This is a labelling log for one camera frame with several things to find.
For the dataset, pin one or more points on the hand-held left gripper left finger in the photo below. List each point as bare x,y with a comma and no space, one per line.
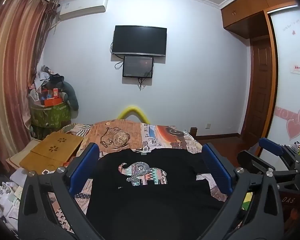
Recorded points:
83,170

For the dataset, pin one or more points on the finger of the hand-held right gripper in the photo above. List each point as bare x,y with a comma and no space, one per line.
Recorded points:
271,146
252,158

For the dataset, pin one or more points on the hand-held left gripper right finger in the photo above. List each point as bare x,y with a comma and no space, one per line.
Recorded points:
216,170

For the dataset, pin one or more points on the black elephant print t-shirt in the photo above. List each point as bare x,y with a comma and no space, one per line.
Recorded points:
140,205

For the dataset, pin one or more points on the bamboo lap desk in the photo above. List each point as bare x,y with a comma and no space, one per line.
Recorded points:
57,145

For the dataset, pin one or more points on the yellow blanket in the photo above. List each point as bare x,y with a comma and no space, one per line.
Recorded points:
247,201

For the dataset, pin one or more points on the white heart-sticker wardrobe door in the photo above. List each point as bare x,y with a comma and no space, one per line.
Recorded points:
287,92

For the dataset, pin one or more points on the brown wooden door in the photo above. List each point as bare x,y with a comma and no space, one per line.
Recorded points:
261,87

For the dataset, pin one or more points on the green fabric storage box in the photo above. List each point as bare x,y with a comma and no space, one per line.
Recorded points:
50,116

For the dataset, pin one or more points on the printed bed sheet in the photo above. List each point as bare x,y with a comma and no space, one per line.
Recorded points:
152,135

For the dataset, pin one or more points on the orange box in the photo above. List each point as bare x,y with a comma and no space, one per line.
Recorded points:
52,102

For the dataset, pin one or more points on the yellow foam tube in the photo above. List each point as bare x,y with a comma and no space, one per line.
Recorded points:
132,108

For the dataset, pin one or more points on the red and white sticker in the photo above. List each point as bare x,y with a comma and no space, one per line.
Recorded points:
296,69

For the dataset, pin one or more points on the pile of papers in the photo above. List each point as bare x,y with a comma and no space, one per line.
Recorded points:
7,197

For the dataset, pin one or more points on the pile of clutter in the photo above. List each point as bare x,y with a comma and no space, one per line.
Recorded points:
43,80

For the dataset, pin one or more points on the striped red curtain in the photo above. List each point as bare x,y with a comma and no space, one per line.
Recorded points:
12,67

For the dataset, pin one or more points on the wooden overhead cabinet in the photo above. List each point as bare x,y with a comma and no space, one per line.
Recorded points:
242,12

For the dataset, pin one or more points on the white air conditioner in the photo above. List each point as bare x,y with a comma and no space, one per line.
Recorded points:
82,6

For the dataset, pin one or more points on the wooden bed post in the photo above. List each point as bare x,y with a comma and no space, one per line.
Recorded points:
193,132

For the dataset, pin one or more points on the white wall socket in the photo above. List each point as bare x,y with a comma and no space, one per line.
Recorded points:
208,126

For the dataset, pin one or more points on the small black wall monitor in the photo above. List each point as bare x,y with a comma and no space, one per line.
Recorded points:
137,66

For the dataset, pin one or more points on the black wall television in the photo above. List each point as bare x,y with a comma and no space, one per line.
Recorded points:
140,40

